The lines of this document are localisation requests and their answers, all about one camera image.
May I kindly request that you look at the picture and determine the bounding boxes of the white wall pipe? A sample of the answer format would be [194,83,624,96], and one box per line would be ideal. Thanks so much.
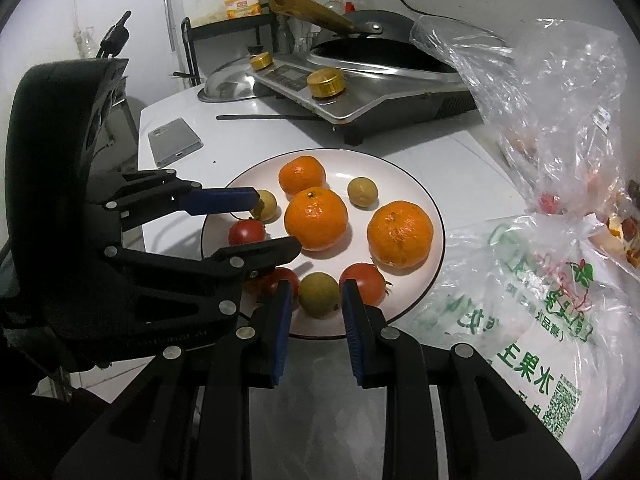
[159,0,176,53]

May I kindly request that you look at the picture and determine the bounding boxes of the printed plastic bag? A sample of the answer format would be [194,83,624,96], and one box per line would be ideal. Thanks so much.
[410,212,640,461]

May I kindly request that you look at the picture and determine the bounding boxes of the dark chopstick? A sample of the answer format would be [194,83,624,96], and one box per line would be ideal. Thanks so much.
[216,112,326,122]

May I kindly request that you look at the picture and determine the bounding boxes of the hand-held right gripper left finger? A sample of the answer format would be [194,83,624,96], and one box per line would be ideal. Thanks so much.
[52,279,295,480]

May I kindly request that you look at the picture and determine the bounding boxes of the large orange tangerine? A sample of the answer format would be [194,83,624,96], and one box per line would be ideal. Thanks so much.
[366,200,434,268]

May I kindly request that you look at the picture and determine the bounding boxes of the smartphone in clear case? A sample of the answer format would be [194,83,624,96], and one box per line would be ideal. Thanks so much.
[147,117,204,169]

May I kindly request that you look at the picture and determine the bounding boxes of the small orange tangerine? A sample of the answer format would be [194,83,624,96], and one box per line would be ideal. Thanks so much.
[278,156,327,196]

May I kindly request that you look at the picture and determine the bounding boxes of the white round plate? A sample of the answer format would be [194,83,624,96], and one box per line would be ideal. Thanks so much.
[201,148,446,338]

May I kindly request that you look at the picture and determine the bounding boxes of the black clamp tool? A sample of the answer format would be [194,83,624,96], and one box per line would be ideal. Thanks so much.
[95,10,132,58]

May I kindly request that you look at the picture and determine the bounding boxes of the clear plastic bag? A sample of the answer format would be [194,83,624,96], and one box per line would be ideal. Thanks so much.
[410,15,631,216]

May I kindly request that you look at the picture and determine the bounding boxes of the domed steel pot lid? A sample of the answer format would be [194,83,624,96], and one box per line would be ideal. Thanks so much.
[197,57,261,103]

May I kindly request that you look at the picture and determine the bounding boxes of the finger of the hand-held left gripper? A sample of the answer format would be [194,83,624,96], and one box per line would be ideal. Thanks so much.
[87,168,257,233]
[101,236,304,316]

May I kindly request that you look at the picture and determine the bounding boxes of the medium orange tangerine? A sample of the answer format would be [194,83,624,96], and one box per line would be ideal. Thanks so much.
[284,186,349,252]

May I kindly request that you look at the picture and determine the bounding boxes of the small yellow longan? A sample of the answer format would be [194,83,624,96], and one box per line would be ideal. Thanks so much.
[298,271,341,318]
[250,190,278,222]
[347,176,379,208]

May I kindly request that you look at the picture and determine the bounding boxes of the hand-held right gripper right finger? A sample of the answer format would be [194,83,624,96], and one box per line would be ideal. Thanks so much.
[341,279,585,480]

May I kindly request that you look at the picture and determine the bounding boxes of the black metal rack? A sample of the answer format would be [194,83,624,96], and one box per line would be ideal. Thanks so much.
[180,10,278,88]

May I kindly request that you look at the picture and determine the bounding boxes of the steel induction cooker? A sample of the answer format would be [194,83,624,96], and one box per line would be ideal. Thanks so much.
[250,45,478,146]

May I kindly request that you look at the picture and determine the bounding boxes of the black wok with wooden handle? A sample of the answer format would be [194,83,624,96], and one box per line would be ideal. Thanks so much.
[269,0,461,73]

